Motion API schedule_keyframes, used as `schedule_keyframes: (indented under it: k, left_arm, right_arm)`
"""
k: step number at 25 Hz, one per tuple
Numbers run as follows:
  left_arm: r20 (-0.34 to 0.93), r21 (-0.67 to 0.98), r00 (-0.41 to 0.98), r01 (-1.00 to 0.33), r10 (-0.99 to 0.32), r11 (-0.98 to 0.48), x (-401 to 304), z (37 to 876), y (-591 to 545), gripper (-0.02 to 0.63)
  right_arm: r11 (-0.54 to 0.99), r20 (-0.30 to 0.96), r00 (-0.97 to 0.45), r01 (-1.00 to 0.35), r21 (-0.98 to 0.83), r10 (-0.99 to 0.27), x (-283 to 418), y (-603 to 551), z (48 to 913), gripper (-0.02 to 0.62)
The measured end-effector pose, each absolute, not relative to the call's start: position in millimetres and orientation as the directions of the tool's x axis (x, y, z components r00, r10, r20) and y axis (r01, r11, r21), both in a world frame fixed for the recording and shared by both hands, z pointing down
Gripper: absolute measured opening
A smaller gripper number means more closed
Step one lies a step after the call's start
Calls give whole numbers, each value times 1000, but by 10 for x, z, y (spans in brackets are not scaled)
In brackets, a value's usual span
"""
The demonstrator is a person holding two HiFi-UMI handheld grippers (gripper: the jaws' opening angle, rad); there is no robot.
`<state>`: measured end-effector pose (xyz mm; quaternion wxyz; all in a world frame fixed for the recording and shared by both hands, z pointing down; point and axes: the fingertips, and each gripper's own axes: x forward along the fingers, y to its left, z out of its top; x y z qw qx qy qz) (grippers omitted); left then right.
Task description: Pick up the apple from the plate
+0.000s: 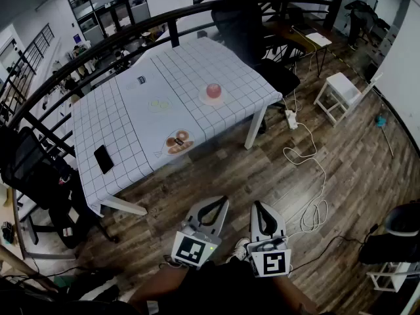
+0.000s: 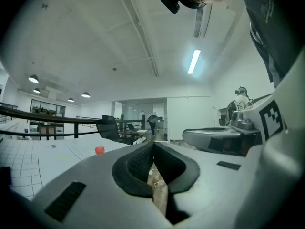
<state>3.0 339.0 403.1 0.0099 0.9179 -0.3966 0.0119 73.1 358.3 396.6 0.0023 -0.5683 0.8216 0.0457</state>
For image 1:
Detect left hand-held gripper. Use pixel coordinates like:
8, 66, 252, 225
171, 195, 230, 271

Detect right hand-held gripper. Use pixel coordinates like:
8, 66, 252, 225
246, 200, 293, 279

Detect white plate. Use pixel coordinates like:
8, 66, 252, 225
198, 86, 228, 106

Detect red apple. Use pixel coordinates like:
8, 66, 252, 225
205, 83, 222, 99

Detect person's right forearm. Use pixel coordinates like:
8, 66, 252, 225
271, 273, 318, 315

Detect person's left forearm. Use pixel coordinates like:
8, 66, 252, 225
128, 263, 200, 315

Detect person's white shoe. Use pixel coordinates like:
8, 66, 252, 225
225, 237, 251, 264

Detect person's black shorts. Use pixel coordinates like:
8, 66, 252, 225
156, 257, 298, 315

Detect white table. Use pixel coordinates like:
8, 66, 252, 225
98, 104, 269, 217

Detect white power strip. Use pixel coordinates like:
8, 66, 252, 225
283, 109, 299, 131

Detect black smartphone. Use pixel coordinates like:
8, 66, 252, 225
93, 144, 115, 175

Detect black swivel chair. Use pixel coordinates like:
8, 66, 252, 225
357, 201, 420, 266

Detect white checked tablecloth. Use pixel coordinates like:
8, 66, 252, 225
71, 37, 284, 217

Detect small white stool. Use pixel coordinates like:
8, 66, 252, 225
366, 261, 420, 292

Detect teal mop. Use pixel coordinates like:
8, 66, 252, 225
375, 114, 394, 158

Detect white wooden stool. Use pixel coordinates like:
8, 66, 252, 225
313, 72, 384, 128

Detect green bin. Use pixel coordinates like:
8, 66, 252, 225
51, 273, 80, 290

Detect black office chair with armrests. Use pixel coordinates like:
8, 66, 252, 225
0, 125, 119, 249

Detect black mesh office chair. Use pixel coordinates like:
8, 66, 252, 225
209, 0, 301, 95

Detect brown wooden desk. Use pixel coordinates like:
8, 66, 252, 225
262, 17, 336, 78

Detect white laptop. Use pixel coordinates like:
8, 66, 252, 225
304, 31, 333, 47

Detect black metal railing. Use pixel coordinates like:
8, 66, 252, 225
0, 0, 345, 262

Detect black clothes rack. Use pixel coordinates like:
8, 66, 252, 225
343, 0, 392, 51

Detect black floor cable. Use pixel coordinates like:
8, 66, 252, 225
287, 223, 380, 277

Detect white cable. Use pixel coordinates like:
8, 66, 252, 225
281, 89, 329, 234

